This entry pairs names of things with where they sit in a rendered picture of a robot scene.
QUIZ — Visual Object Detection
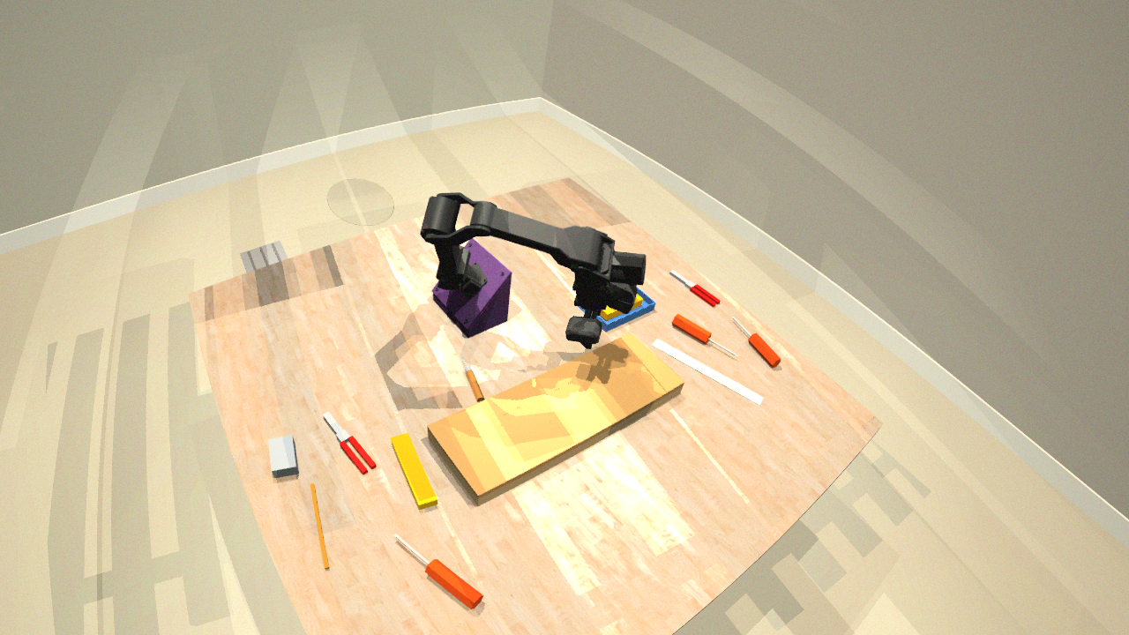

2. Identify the white rectangular block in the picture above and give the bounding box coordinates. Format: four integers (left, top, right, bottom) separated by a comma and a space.
269, 435, 299, 478

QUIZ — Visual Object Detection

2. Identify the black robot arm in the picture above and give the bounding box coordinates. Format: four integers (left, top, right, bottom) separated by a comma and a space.
420, 192, 647, 314

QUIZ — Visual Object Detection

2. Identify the awl with orange handle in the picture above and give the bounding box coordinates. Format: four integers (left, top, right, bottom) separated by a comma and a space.
462, 357, 485, 403

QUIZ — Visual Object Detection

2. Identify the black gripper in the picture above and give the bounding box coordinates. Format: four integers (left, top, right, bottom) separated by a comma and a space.
565, 280, 606, 349

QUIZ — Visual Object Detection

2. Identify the yellow thin rod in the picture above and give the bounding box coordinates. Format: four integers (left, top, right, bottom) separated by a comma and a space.
310, 482, 330, 569

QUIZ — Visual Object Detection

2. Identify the white flat strip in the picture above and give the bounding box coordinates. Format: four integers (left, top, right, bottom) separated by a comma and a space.
653, 339, 764, 405

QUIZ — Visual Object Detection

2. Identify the blue rectangular tray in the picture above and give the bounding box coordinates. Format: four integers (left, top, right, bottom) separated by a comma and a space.
597, 286, 656, 332

